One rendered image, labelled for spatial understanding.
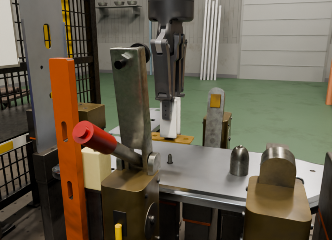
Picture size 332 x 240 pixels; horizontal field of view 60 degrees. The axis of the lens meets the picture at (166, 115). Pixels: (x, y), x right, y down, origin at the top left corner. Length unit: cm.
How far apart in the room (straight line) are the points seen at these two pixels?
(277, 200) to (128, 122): 19
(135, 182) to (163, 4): 27
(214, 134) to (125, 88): 35
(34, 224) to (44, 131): 40
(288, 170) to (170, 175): 23
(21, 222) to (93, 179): 57
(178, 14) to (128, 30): 1034
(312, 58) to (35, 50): 930
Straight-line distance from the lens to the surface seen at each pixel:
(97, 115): 74
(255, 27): 962
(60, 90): 41
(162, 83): 46
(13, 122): 78
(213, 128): 66
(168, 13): 47
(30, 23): 62
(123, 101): 36
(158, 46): 44
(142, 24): 1058
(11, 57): 96
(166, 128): 51
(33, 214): 103
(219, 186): 47
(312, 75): 973
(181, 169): 52
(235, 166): 51
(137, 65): 33
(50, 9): 66
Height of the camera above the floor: 122
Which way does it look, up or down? 15 degrees down
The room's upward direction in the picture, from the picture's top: straight up
